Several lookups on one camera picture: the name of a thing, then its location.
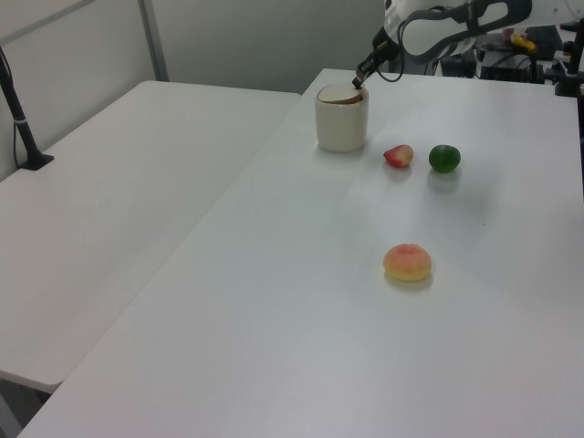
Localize red strawberry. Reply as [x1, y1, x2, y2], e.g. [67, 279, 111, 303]
[382, 144, 415, 170]

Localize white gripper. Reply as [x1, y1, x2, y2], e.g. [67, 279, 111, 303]
[353, 0, 478, 89]

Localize black equipment boxes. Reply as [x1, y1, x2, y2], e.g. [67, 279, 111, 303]
[437, 26, 556, 86]

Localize yellow tool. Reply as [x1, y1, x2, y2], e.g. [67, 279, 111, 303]
[509, 31, 537, 52]

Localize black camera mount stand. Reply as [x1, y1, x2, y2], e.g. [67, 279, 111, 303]
[553, 39, 584, 98]

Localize cream garbage bin body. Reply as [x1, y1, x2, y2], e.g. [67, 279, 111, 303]
[314, 86, 370, 153]

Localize green lime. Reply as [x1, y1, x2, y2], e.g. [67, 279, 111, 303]
[428, 144, 463, 175]

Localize cream garbage bin lid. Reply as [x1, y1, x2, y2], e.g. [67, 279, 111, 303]
[317, 83, 365, 107]

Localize black pole stand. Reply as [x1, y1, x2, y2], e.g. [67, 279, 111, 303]
[0, 45, 55, 172]

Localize orange pink peach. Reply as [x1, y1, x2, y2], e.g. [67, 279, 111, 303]
[382, 243, 433, 282]

